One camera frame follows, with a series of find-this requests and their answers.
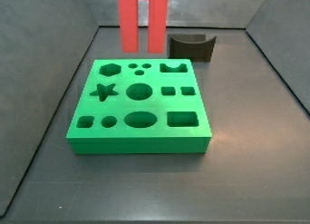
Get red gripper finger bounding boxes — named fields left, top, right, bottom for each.
left=121, top=0, right=138, bottom=53
left=149, top=0, right=168, bottom=54

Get dark curved-notch block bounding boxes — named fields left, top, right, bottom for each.
left=168, top=34, right=217, bottom=63

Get green shape-sorter block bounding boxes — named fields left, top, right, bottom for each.
left=67, top=59, right=213, bottom=154

